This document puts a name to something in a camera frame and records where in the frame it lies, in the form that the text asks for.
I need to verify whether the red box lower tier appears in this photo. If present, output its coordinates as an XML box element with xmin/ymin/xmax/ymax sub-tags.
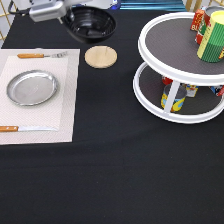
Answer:
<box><xmin>210</xmin><ymin>85</ymin><xmax>224</xmax><ymax>96</ymax></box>

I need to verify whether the round silver metal plate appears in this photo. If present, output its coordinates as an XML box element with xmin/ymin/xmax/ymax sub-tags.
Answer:
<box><xmin>6</xmin><ymin>70</ymin><xmax>58</xmax><ymax>106</ymax></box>

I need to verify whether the small carton lower tier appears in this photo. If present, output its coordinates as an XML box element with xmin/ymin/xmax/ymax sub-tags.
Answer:
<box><xmin>183</xmin><ymin>84</ymin><xmax>198</xmax><ymax>97</ymax></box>

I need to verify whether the round wooden coaster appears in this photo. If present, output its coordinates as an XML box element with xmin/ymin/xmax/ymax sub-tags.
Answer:
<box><xmin>85</xmin><ymin>46</ymin><xmax>117</xmax><ymax>69</ymax></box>

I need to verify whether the beige woven placemat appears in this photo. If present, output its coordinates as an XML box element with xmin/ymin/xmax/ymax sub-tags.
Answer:
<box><xmin>0</xmin><ymin>49</ymin><xmax>80</xmax><ymax>145</ymax></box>

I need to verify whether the white two-tier lazy Susan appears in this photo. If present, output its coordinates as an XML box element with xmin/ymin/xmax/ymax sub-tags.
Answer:
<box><xmin>133</xmin><ymin>12</ymin><xmax>224</xmax><ymax>124</ymax></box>

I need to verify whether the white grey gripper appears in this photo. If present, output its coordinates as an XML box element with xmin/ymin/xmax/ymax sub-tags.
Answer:
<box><xmin>19</xmin><ymin>0</ymin><xmax>75</xmax><ymax>31</ymax></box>

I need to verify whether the red butter box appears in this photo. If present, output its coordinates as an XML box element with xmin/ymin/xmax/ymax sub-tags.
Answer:
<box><xmin>190</xmin><ymin>9</ymin><xmax>205</xmax><ymax>44</ymax></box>

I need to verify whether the red open-top can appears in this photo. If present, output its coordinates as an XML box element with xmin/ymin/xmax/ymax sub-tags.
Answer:
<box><xmin>198</xmin><ymin>6</ymin><xmax>224</xmax><ymax>36</ymax></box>

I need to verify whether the yellow blue can lower tier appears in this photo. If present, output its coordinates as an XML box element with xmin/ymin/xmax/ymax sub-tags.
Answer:
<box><xmin>160</xmin><ymin>83</ymin><xmax>188</xmax><ymax>113</ymax></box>

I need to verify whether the wooden handled knife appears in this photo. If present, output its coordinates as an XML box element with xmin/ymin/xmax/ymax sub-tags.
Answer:
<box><xmin>0</xmin><ymin>126</ymin><xmax>57</xmax><ymax>132</ymax></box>

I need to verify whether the yellow green cylinder can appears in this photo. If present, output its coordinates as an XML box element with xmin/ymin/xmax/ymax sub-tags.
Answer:
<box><xmin>197</xmin><ymin>10</ymin><xmax>224</xmax><ymax>63</ymax></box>

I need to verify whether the black bowl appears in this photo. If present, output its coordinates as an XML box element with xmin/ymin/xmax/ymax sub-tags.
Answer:
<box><xmin>66</xmin><ymin>7</ymin><xmax>117</xmax><ymax>44</ymax></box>

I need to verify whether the wooden handled fork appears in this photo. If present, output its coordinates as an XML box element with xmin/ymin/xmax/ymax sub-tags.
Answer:
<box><xmin>17</xmin><ymin>52</ymin><xmax>68</xmax><ymax>59</ymax></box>

